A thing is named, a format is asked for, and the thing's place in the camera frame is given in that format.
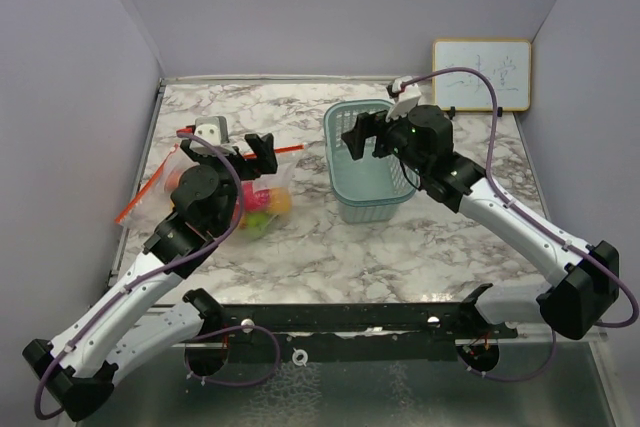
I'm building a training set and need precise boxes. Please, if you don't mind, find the teal white plastic basket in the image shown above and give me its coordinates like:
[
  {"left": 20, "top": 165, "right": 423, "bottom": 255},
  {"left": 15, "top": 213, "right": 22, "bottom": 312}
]
[{"left": 323, "top": 99, "right": 418, "bottom": 224}]

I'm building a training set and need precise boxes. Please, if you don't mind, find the red apple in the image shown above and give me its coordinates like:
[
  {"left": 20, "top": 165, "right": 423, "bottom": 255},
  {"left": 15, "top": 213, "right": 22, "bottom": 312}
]
[{"left": 243, "top": 184, "right": 269, "bottom": 212}]

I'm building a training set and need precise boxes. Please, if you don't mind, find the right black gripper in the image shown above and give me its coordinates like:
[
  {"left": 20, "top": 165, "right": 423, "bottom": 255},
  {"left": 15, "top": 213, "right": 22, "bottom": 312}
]
[{"left": 342, "top": 102, "right": 429, "bottom": 177}]

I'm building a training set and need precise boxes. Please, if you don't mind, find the green apple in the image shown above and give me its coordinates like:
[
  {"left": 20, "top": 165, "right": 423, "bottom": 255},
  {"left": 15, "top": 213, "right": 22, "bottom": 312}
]
[{"left": 239, "top": 212, "right": 277, "bottom": 239}]

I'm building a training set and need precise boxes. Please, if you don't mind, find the small whiteboard wooden frame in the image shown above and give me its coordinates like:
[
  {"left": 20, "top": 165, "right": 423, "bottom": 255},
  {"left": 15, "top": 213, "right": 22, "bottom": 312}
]
[{"left": 432, "top": 38, "right": 532, "bottom": 113}]

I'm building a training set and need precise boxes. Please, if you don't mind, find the orange tangerine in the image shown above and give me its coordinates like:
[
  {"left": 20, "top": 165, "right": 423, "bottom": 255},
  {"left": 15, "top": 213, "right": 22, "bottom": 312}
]
[{"left": 164, "top": 170, "right": 182, "bottom": 192}]

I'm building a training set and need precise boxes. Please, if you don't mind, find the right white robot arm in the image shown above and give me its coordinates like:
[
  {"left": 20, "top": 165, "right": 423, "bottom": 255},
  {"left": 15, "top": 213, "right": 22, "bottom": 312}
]
[{"left": 341, "top": 105, "right": 620, "bottom": 340}]

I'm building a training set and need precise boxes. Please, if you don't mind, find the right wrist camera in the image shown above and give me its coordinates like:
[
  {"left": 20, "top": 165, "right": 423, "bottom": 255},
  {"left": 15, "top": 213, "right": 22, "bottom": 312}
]
[{"left": 386, "top": 77, "right": 422, "bottom": 122}]

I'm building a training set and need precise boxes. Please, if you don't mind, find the clear bag orange zipper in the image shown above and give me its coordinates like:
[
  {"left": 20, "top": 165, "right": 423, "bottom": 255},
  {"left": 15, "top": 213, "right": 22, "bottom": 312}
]
[{"left": 115, "top": 145, "right": 195, "bottom": 228}]

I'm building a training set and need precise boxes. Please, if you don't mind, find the yellow lemon fruit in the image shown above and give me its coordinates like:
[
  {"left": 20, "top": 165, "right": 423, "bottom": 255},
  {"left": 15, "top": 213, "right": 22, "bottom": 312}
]
[{"left": 267, "top": 187, "right": 292, "bottom": 215}]

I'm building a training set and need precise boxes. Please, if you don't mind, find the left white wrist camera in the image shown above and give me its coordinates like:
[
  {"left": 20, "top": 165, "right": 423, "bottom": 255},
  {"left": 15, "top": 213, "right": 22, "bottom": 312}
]
[{"left": 193, "top": 116, "right": 233, "bottom": 152}]

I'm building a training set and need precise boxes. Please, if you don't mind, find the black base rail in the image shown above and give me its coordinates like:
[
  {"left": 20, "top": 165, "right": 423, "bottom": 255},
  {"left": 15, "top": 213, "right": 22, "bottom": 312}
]
[{"left": 182, "top": 288, "right": 517, "bottom": 363}]

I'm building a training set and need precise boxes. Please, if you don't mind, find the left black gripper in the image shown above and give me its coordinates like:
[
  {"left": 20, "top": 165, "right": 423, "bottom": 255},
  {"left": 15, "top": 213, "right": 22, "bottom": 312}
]
[{"left": 183, "top": 134, "right": 276, "bottom": 232}]

